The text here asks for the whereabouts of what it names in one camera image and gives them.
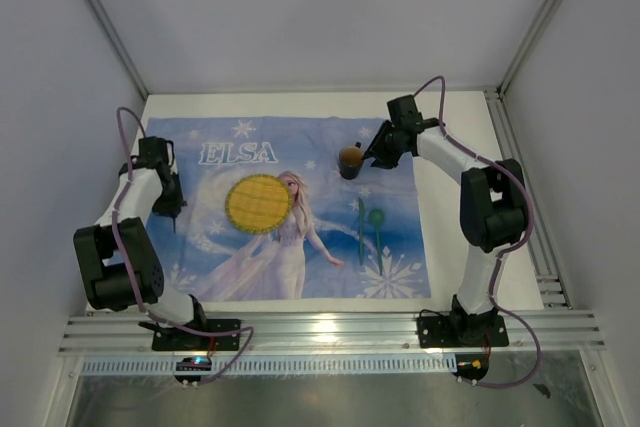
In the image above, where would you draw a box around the aluminium front rail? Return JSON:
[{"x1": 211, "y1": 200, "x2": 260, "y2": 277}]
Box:
[{"x1": 58, "y1": 310, "x2": 605, "y2": 356}]

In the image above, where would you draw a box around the teal plastic knife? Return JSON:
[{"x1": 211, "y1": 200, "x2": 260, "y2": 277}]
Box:
[{"x1": 357, "y1": 197, "x2": 365, "y2": 266}]

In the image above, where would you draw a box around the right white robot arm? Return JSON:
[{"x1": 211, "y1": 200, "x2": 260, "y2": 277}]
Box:
[{"x1": 364, "y1": 95, "x2": 532, "y2": 348}]

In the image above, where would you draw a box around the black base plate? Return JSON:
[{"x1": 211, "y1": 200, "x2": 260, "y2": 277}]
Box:
[
  {"x1": 416, "y1": 313, "x2": 510, "y2": 348},
  {"x1": 151, "y1": 319, "x2": 242, "y2": 352}
]

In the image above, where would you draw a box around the right aluminium side rail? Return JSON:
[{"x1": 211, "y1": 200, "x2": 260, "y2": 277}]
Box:
[{"x1": 484, "y1": 90, "x2": 573, "y2": 311}]

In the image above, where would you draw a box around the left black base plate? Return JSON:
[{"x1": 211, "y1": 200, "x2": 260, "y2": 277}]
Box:
[{"x1": 151, "y1": 319, "x2": 242, "y2": 352}]

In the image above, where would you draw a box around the yellow woven round plate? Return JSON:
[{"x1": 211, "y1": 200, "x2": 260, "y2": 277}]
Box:
[{"x1": 225, "y1": 174, "x2": 293, "y2": 235}]

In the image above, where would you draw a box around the teal plastic spoon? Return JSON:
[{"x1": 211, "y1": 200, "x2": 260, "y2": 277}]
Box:
[{"x1": 368, "y1": 208, "x2": 385, "y2": 275}]

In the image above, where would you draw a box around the blue pink Elsa cloth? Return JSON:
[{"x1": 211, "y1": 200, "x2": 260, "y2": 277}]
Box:
[{"x1": 146, "y1": 117, "x2": 431, "y2": 302}]

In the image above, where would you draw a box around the white slotted cable duct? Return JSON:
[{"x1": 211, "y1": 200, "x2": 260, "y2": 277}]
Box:
[{"x1": 80, "y1": 352, "x2": 457, "y2": 377}]

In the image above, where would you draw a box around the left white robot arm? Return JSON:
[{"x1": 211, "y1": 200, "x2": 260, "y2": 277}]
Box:
[{"x1": 73, "y1": 136, "x2": 210, "y2": 349}]

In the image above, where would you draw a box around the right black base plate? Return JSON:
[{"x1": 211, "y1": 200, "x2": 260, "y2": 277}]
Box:
[{"x1": 416, "y1": 313, "x2": 510, "y2": 348}]

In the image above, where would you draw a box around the brown paper cup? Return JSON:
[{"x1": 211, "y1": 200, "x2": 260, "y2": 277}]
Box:
[{"x1": 338, "y1": 142, "x2": 364, "y2": 180}]

